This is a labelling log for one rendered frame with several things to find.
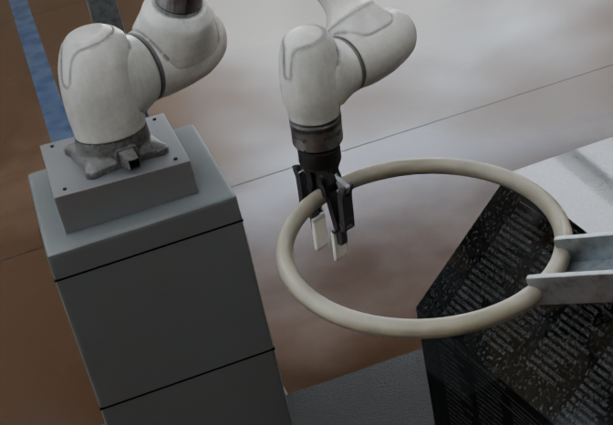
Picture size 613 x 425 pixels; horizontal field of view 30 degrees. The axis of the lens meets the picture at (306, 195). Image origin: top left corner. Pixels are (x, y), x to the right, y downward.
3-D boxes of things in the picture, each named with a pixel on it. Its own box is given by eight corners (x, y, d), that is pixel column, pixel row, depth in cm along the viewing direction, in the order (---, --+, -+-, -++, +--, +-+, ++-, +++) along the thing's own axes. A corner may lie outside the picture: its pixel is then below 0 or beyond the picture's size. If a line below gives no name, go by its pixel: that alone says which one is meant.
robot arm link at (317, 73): (315, 135, 189) (368, 104, 196) (304, 50, 181) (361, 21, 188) (271, 117, 196) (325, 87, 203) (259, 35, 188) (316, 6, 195)
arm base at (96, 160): (95, 188, 229) (88, 163, 227) (63, 152, 248) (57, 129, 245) (178, 158, 236) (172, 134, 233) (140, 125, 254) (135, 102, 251)
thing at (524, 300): (617, 202, 195) (617, 188, 193) (496, 380, 162) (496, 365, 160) (368, 147, 219) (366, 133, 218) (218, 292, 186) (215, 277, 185)
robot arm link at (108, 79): (57, 135, 241) (30, 38, 231) (125, 102, 252) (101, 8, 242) (102, 151, 231) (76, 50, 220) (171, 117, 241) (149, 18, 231)
